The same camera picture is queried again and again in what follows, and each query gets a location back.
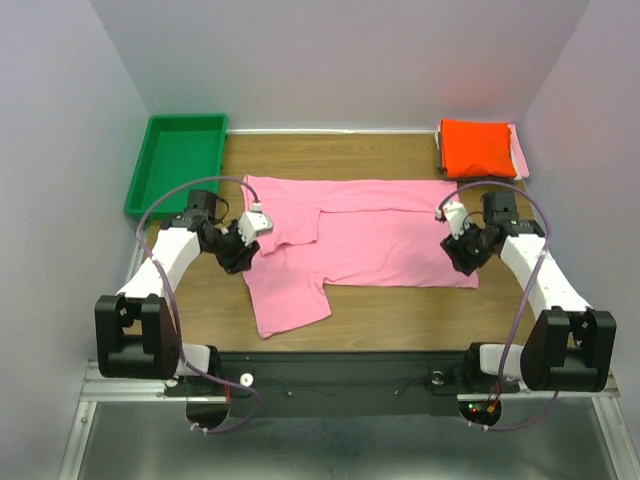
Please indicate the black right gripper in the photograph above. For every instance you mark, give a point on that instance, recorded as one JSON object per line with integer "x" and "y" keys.
{"x": 454, "y": 248}

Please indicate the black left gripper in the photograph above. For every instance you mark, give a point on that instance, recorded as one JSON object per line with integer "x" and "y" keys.
{"x": 239, "y": 263}

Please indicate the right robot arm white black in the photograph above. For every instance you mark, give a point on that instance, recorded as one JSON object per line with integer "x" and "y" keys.
{"x": 570, "y": 346}

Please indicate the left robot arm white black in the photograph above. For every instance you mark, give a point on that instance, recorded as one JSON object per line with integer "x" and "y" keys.
{"x": 138, "y": 332}

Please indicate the folded light pink t shirt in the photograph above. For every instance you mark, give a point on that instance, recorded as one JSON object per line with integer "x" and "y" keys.
{"x": 517, "y": 155}

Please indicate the folded orange t shirt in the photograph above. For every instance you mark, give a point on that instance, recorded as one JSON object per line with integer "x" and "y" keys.
{"x": 476, "y": 148}

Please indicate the green plastic tray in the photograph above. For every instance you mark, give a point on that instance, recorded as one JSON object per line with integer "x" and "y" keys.
{"x": 175, "y": 149}

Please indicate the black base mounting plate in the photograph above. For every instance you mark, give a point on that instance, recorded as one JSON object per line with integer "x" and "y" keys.
{"x": 315, "y": 384}

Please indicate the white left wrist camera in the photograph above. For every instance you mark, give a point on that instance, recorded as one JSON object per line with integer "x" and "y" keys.
{"x": 254, "y": 223}

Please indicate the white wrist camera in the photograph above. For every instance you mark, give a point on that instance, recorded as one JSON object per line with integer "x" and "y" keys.
{"x": 254, "y": 223}
{"x": 454, "y": 213}

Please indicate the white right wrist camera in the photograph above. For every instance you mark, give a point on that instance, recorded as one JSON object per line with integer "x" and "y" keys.
{"x": 454, "y": 213}

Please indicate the aluminium frame rail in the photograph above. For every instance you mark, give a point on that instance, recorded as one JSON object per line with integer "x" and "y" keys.
{"x": 96, "y": 388}

